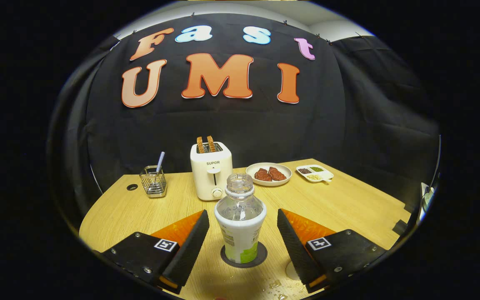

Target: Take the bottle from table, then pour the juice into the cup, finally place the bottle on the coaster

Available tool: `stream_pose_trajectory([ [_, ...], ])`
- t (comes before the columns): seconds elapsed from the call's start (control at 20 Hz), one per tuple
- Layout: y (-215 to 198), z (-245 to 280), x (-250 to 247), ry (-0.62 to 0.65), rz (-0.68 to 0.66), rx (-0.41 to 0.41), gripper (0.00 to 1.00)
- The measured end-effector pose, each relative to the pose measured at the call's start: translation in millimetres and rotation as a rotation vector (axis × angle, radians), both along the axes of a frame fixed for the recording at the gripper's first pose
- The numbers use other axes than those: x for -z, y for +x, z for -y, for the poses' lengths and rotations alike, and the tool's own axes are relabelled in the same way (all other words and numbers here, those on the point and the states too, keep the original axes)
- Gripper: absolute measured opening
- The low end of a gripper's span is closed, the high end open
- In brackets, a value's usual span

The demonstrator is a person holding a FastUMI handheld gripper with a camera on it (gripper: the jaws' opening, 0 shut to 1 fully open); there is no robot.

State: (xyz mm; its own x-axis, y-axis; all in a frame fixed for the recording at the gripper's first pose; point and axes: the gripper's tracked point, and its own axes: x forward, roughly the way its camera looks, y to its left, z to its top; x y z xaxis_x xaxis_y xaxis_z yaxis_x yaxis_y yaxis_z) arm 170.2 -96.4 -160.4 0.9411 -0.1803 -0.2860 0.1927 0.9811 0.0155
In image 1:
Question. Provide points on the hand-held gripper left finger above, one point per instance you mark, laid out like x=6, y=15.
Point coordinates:
x=190, y=250

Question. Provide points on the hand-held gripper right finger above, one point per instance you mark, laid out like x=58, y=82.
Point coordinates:
x=296, y=250

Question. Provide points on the dark brown round coaster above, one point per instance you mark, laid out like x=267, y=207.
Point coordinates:
x=261, y=257

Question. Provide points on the clear juice bottle white label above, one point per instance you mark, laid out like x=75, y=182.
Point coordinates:
x=240, y=237

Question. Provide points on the wooden table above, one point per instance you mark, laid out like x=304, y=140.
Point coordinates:
x=161, y=208

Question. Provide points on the white toaster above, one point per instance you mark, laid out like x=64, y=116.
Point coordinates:
x=211, y=177

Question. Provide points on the red meat piece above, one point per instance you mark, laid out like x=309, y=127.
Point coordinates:
x=262, y=175
x=277, y=173

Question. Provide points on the white divided dish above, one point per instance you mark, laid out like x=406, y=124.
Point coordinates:
x=315, y=173

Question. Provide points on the black table grommet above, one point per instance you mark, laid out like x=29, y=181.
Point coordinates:
x=132, y=187

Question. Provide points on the white round plate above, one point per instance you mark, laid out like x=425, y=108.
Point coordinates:
x=250, y=173

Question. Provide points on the striped straw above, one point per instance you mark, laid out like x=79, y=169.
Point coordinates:
x=160, y=161

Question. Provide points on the brown toast slice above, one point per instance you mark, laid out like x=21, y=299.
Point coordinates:
x=200, y=145
x=211, y=143

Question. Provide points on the black table clamp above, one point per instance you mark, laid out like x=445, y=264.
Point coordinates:
x=400, y=227

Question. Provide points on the black backdrop cloth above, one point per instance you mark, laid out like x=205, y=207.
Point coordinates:
x=244, y=125

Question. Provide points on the white green object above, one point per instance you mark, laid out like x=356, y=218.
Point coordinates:
x=427, y=196

